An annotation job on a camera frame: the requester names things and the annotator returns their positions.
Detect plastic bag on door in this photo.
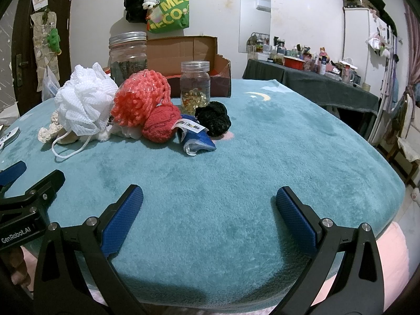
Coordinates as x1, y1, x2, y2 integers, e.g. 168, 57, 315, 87
41, 66, 61, 102

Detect blue fabric pouch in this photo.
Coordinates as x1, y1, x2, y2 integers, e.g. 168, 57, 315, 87
172, 114, 216, 156

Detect dark wooden door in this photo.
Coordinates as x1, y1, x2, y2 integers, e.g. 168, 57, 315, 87
11, 0, 72, 115

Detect wall mirror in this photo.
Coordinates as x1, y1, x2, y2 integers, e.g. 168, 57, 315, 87
238, 0, 271, 53

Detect black velvet scrunchie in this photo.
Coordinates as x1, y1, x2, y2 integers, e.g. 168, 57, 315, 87
194, 101, 231, 137

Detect white refrigerator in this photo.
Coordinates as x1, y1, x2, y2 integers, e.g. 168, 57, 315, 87
342, 8, 394, 99

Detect white mesh bath pouf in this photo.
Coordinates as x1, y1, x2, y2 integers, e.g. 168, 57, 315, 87
51, 63, 118, 160

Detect cardboard box red interior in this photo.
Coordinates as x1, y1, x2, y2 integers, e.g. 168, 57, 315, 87
147, 36, 231, 97

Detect red bowl on side table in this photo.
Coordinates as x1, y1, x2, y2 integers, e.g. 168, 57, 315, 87
284, 56, 305, 70

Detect coral knitted pouf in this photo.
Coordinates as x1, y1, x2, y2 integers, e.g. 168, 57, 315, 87
111, 69, 172, 127

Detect person's left hand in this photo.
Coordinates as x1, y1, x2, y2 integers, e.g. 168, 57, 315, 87
4, 246, 31, 296

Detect large glass jar dark contents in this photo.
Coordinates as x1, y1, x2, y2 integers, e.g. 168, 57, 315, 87
109, 31, 147, 86

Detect red knitted ball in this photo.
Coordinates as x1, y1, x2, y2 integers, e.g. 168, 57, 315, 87
142, 104, 182, 144

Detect green plush frog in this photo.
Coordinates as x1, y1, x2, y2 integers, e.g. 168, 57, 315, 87
47, 29, 62, 55

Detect black plush bag on wall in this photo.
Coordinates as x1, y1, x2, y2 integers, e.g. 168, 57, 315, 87
123, 0, 147, 24

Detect dark green covered side table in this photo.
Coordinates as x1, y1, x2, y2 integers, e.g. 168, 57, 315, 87
241, 57, 380, 139

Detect green tote bag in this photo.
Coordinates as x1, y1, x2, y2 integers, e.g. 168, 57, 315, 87
142, 0, 190, 33

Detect small glass jar yellow beads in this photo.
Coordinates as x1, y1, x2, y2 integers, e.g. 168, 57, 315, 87
179, 60, 211, 114

